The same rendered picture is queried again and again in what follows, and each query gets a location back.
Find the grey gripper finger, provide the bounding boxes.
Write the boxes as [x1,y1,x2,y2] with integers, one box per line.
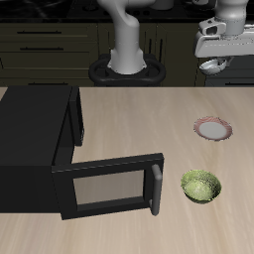
[217,56,234,71]
[198,59,220,75]

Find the pale green bowl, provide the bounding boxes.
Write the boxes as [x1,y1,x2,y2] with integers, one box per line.
[180,169,222,205]

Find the dark kitchen cupboards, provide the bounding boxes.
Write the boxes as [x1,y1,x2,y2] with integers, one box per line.
[0,0,254,88]

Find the white plate with red rim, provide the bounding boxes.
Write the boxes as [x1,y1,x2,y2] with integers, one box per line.
[192,115,234,143]

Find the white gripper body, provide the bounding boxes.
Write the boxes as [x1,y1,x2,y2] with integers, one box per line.
[193,27,254,60]

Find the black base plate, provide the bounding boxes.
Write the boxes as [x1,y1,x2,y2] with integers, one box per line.
[87,54,167,87]

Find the black microwave oven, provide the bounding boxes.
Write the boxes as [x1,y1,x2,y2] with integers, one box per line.
[0,84,165,221]

